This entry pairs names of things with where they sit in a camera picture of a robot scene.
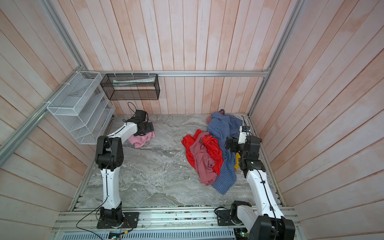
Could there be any pink cloth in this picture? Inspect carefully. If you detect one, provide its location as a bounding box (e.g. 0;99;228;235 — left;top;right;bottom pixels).
128;132;155;149

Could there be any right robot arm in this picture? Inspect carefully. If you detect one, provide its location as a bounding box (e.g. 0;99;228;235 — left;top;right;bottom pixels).
226;136;296;240

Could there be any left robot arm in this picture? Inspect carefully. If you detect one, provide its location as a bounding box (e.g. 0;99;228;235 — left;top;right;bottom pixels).
95;110;154;225

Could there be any yellow cloth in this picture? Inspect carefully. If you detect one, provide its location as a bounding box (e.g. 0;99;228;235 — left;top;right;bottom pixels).
234;153;241;170

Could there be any blue checkered cloth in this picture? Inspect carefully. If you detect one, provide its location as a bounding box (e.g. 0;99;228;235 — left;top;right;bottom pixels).
207;112;243;195

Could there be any red cloth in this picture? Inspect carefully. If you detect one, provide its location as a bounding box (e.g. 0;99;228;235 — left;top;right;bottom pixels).
181;130;224;175

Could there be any mauve cloth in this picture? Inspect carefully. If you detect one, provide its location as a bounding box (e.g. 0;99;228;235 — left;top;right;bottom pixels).
190;132;218;186

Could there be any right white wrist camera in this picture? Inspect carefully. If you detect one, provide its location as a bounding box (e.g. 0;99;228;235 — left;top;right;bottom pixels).
238;126;252;145

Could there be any black wire mesh basket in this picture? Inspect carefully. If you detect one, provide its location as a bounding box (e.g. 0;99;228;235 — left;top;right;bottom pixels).
101;73;161;101

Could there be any horizontal aluminium back rail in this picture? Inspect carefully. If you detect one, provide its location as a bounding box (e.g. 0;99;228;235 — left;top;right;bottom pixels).
96;70;269;78

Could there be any white wire mesh shelf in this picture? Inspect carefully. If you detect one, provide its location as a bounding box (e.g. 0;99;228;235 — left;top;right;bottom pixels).
47;72;115;145

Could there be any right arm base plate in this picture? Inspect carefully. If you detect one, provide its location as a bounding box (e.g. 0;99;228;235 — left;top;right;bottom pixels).
214;208;242;226

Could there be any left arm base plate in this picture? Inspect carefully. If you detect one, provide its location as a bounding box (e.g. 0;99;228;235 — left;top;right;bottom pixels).
97;210;140;229

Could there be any aluminium front rail frame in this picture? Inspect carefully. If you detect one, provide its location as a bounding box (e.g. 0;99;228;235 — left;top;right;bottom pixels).
50;206;245;240

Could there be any left aluminium wall rail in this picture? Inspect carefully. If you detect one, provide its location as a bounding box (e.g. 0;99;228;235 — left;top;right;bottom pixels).
1;66;84;167

